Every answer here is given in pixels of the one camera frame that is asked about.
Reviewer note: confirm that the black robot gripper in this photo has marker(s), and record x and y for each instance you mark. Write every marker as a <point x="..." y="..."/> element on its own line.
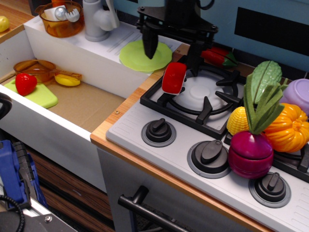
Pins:
<point x="179" y="20"/>

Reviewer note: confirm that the light green plastic plate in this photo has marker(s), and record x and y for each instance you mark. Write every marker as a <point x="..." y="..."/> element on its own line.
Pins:
<point x="133" y="56"/>

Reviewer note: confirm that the red toy chili pepper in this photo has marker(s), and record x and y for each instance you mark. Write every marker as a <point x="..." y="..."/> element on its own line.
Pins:
<point x="220" y="57"/>

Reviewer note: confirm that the black stove burner grate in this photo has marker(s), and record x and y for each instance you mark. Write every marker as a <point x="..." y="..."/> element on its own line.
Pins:
<point x="205" y="101"/>

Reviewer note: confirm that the grey toy faucet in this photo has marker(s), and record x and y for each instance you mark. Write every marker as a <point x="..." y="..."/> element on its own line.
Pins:
<point x="99" y="22"/>

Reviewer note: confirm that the grey toy stove top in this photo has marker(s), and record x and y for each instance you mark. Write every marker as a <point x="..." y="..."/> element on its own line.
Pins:
<point x="179" y="194"/>

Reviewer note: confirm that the black left stove knob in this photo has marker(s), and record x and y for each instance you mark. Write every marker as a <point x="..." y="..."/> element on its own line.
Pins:
<point x="158" y="133"/>

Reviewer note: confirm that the black stove knob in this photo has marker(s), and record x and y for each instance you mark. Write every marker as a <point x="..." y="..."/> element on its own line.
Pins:
<point x="158" y="133"/>
<point x="271" y="190"/>
<point x="209" y="159"/>

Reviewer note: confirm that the yellow toy corn cob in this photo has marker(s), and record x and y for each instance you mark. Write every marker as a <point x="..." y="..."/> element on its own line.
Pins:
<point x="241" y="119"/>

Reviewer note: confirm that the white toy fork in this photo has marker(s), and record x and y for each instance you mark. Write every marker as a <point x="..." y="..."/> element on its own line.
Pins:
<point x="72" y="15"/>

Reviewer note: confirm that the yellow toy lemon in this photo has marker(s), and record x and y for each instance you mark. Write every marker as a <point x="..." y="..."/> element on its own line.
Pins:
<point x="66" y="80"/>

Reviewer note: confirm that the orange transparent toy pot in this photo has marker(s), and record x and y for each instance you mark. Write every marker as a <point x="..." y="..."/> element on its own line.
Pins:
<point x="56" y="27"/>

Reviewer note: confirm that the black middle stove knob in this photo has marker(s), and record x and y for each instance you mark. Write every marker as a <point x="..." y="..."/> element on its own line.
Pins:
<point x="209" y="159"/>

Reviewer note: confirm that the silver toy ladle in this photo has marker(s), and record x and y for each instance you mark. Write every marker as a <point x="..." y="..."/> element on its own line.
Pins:
<point x="60" y="13"/>

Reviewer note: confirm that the white toy sink basin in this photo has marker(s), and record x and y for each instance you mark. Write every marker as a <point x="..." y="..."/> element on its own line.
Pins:
<point x="62" y="133"/>

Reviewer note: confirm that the orange transparent measuring cup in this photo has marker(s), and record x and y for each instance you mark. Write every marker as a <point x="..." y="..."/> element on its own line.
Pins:
<point x="43" y="70"/>

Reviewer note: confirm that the purple toy beet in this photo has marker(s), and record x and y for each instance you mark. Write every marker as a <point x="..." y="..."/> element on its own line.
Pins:
<point x="251" y="153"/>

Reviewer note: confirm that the purple plastic bowl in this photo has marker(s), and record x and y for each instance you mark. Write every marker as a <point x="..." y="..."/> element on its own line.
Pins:
<point x="297" y="93"/>

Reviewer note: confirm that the light green cutting board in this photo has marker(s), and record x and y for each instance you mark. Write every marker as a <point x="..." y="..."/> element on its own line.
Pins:
<point x="41" y="95"/>

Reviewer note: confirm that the orange toy pumpkin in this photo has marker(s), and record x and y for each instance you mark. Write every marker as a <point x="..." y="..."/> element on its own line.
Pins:
<point x="289" y="132"/>

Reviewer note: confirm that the red toy strawberry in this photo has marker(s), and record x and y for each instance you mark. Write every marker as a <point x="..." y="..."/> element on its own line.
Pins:
<point x="25" y="83"/>

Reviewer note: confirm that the yellow toy potato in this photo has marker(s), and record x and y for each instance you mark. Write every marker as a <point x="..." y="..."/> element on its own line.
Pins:
<point x="4" y="23"/>

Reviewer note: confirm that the black right stove knob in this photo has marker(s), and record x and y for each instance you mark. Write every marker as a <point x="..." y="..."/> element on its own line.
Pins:
<point x="271" y="190"/>

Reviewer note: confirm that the blue clamp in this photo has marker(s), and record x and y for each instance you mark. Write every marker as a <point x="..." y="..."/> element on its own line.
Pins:
<point x="19" y="175"/>

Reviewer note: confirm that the black oven door handle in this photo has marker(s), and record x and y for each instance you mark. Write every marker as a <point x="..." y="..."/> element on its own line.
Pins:
<point x="134" y="204"/>

